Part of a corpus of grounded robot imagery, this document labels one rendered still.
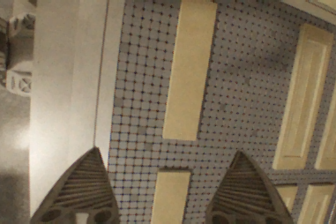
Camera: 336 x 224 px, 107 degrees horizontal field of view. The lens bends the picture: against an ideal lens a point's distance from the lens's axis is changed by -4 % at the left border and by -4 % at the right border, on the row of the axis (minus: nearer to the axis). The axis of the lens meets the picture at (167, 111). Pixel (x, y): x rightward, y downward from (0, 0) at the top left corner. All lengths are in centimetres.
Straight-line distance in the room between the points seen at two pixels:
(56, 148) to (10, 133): 123
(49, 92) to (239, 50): 69
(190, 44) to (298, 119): 60
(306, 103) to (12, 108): 207
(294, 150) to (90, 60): 94
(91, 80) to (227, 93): 49
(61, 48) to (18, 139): 133
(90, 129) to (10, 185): 158
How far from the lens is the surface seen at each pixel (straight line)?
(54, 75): 58
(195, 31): 54
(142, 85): 47
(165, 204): 62
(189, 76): 49
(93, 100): 50
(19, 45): 136
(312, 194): 113
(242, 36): 65
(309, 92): 87
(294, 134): 85
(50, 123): 59
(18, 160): 187
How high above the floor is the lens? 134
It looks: 77 degrees down
